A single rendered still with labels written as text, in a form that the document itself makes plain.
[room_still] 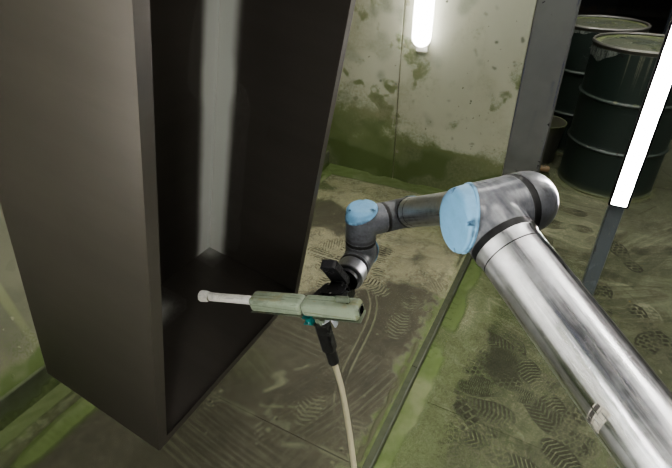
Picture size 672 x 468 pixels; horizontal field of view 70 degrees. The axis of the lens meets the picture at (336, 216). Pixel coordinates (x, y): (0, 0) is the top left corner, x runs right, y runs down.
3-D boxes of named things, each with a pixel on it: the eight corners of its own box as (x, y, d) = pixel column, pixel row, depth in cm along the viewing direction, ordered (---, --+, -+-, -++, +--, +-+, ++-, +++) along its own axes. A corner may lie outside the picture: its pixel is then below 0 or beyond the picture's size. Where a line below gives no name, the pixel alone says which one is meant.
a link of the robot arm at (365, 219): (375, 193, 142) (374, 229, 148) (339, 201, 138) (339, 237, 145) (390, 208, 135) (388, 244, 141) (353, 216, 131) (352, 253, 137)
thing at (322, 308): (379, 361, 124) (362, 291, 113) (373, 375, 120) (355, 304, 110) (228, 340, 145) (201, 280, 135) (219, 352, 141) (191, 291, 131)
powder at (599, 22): (653, 23, 334) (653, 22, 333) (641, 36, 296) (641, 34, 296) (571, 16, 361) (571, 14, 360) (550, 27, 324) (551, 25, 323)
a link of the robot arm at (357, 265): (364, 256, 136) (333, 255, 140) (358, 266, 132) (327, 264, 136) (369, 282, 140) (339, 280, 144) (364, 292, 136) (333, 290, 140)
